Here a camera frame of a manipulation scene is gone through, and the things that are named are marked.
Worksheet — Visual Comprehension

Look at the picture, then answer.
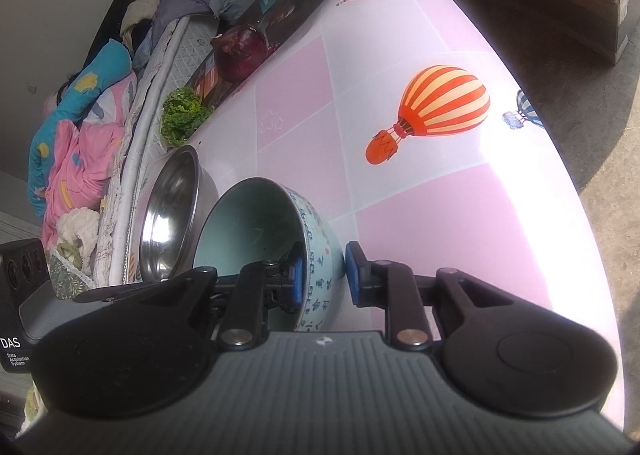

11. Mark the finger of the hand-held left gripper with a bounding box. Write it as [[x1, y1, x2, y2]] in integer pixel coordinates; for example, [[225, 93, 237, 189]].
[[74, 279, 175, 305]]

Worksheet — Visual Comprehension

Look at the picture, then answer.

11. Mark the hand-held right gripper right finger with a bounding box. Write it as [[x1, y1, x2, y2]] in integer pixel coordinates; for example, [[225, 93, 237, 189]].
[[345, 240, 482, 352]]

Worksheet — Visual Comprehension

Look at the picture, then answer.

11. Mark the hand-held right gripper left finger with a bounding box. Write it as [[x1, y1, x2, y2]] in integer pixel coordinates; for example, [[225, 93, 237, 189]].
[[172, 241, 307, 352]]

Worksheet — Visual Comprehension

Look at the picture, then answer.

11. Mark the blue white patterned ceramic bowl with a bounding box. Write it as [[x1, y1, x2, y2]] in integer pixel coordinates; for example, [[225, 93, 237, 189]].
[[192, 177, 344, 333]]

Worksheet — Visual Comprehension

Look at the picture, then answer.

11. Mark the stainless steel bowl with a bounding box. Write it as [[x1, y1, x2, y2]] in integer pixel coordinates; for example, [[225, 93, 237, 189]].
[[132, 144, 220, 284]]

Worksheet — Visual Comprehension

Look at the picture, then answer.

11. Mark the green patterned cushion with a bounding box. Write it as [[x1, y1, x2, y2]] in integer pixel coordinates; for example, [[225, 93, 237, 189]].
[[47, 249, 97, 299]]

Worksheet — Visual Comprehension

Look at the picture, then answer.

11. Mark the white fluffy cloth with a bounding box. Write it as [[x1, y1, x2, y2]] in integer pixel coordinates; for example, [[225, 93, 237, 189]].
[[54, 207, 101, 277]]

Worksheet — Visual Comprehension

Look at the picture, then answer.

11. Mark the white quilted mattress pad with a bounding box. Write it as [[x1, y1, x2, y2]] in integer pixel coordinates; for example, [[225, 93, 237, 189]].
[[94, 79, 152, 287]]

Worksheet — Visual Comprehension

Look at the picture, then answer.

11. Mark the pink balloon print tablecloth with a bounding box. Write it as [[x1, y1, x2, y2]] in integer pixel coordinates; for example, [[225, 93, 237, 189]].
[[120, 0, 629, 432]]

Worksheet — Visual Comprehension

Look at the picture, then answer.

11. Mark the pink printed blanket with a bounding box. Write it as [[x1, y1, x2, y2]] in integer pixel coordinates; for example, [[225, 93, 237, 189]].
[[40, 74, 139, 247]]

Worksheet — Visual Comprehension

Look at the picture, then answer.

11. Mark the green lettuce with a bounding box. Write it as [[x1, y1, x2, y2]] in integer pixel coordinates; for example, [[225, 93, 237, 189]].
[[159, 87, 214, 146]]

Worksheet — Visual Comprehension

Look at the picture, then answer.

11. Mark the blue blanket with yellow spots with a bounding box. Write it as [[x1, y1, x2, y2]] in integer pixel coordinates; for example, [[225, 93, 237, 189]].
[[27, 38, 134, 222]]

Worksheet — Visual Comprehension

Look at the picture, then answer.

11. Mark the red cabbage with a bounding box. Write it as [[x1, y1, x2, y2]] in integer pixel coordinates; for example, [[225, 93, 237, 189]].
[[210, 24, 279, 84]]

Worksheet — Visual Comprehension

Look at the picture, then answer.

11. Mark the black printed box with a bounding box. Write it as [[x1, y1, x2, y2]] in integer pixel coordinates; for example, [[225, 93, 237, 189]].
[[185, 0, 334, 109]]

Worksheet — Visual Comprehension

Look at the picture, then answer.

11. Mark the black headboard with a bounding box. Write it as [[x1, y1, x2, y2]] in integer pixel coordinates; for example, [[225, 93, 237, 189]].
[[82, 0, 184, 72]]

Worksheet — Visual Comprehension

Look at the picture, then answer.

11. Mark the cream white cloth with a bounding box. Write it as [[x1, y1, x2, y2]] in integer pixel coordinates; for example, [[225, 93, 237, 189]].
[[120, 0, 161, 37]]

